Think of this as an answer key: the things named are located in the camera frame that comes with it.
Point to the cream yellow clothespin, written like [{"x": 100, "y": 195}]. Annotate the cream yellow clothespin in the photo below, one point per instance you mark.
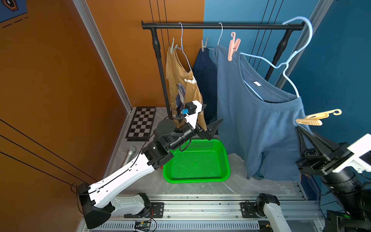
[{"x": 315, "y": 119}]

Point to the left green circuit board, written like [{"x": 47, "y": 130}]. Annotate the left green circuit board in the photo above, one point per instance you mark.
[{"x": 142, "y": 226}]

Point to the black white checkerboard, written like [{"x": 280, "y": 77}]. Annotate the black white checkerboard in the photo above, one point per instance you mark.
[{"x": 141, "y": 124}]

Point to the left white wire hanger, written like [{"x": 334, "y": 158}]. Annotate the left white wire hanger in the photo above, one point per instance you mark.
[{"x": 182, "y": 46}]

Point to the yellow printed t-shirt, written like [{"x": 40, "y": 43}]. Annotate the yellow printed t-shirt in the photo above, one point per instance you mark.
[{"x": 181, "y": 91}]

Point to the salmon pink clothespin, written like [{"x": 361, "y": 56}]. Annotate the salmon pink clothespin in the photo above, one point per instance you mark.
[{"x": 234, "y": 45}]

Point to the green plastic basket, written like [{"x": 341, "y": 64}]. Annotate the green plastic basket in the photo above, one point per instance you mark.
[{"x": 198, "y": 161}]

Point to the light blue hanger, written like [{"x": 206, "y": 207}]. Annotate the light blue hanger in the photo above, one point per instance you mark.
[{"x": 286, "y": 63}]

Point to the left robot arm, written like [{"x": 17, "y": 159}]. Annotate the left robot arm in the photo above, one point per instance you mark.
[{"x": 100, "y": 201}]

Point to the middle white wire hanger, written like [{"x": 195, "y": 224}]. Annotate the middle white wire hanger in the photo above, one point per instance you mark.
[{"x": 220, "y": 34}]

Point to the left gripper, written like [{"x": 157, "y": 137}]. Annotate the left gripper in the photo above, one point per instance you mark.
[{"x": 205, "y": 134}]

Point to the white clothespin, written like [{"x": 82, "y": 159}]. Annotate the white clothespin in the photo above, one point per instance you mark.
[{"x": 192, "y": 80}]

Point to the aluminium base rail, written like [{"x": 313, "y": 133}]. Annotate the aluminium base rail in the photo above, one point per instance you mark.
[{"x": 218, "y": 213}]

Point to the navy blue t-shirt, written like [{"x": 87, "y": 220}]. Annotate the navy blue t-shirt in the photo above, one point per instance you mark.
[{"x": 205, "y": 72}]

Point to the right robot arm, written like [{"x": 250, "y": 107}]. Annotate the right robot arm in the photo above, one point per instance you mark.
[{"x": 352, "y": 196}]

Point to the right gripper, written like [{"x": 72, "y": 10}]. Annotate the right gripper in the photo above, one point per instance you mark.
[{"x": 328, "y": 155}]

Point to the beige clothespin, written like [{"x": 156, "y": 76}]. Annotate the beige clothespin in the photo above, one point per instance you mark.
[{"x": 204, "y": 44}]

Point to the black clothes rack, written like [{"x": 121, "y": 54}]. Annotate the black clothes rack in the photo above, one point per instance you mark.
[{"x": 153, "y": 27}]

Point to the white wire hanger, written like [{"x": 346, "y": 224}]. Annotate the white wire hanger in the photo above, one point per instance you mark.
[
  {"x": 182, "y": 46},
  {"x": 220, "y": 34}
]

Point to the light blue t-shirt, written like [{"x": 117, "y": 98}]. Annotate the light blue t-shirt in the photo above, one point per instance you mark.
[{"x": 258, "y": 119}]

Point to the pale green clothespin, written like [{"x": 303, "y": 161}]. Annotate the pale green clothespin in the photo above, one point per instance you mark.
[{"x": 173, "y": 46}]

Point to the silver metal cylinder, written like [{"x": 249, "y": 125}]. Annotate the silver metal cylinder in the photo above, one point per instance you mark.
[{"x": 130, "y": 153}]

